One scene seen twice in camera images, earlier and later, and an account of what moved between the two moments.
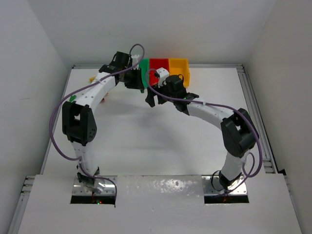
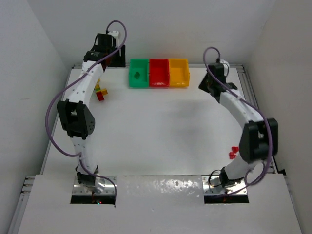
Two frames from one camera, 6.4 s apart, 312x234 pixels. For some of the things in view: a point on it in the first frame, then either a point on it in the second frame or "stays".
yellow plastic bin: (180, 66) stays
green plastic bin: (145, 65) stays
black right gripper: (159, 93) -> (205, 84)
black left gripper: (136, 79) -> (117, 59)
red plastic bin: (155, 64) stays
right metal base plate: (212, 186) stays
